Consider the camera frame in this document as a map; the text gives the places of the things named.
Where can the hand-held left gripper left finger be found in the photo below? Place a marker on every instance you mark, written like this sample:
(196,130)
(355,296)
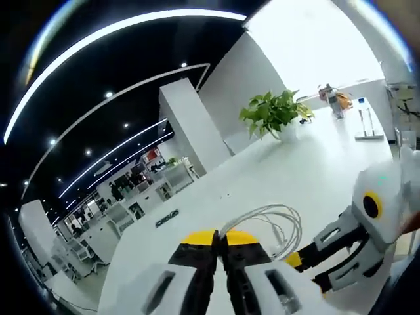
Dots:
(157,288)

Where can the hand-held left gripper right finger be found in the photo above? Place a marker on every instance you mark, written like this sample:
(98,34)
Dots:
(262,288)

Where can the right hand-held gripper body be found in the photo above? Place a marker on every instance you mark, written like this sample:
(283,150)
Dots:
(393,190)

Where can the person's right hand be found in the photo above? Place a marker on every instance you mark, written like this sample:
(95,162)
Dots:
(413,223)

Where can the grey flat board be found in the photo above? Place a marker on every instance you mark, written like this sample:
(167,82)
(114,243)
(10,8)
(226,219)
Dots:
(369,136)

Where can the black flat device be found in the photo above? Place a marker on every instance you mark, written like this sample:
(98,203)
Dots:
(167,218)

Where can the clear water bottle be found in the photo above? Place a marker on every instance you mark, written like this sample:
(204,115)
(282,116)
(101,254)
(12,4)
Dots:
(365,118)

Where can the orange bag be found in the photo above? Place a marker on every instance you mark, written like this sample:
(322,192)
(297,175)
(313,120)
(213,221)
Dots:
(346,100)

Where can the green potted plant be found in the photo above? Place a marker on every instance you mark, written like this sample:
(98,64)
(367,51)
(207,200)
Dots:
(275,111)

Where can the white square pillar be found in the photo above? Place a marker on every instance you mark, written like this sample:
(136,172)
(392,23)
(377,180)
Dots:
(187,124)

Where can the long ceiling light strip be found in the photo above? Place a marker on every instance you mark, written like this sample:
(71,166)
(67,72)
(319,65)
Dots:
(197,13)

